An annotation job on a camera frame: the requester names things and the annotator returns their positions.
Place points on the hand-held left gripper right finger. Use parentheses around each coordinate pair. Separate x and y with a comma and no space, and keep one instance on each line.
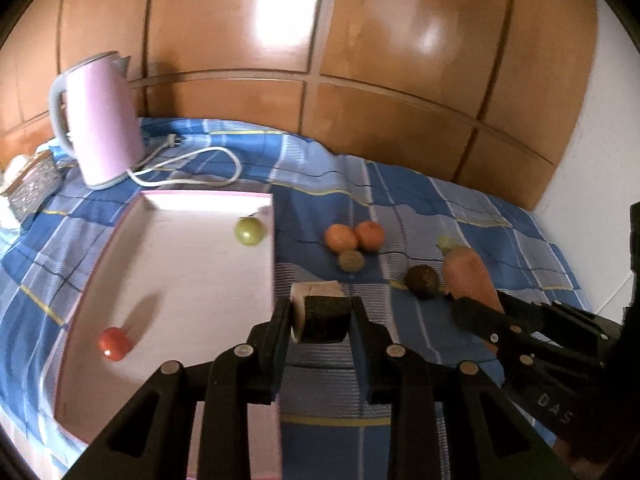
(360,355)

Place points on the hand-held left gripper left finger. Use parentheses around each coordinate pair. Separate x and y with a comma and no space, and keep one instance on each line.
(280,345)

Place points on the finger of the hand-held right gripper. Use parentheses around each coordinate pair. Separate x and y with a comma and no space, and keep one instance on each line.
(525,307)
(475,317)

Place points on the carrot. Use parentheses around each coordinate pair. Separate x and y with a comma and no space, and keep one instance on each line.
(467,275)

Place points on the seaweed sushi roll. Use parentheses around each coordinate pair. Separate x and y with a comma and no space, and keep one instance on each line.
(325,321)

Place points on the pink tray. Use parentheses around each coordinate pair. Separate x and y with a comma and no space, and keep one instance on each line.
(190,280)

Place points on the orange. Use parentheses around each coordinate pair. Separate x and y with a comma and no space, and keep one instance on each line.
(370,235)
(340,238)

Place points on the dark round fruit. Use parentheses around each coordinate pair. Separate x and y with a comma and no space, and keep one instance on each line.
(422,282)

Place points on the brown-green kiwi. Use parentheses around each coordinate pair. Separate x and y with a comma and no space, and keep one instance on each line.
(351,260)

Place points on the green round fruit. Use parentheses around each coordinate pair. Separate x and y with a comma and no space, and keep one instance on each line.
(249,230)

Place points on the blue plaid blanket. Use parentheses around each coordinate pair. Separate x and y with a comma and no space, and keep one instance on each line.
(400,200)

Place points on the red tomato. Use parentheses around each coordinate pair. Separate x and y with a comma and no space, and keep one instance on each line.
(115,344)

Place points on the pink electric kettle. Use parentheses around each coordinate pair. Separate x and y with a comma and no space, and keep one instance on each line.
(102,125)

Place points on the silver tissue box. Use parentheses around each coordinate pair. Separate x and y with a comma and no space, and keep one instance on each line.
(32,185)

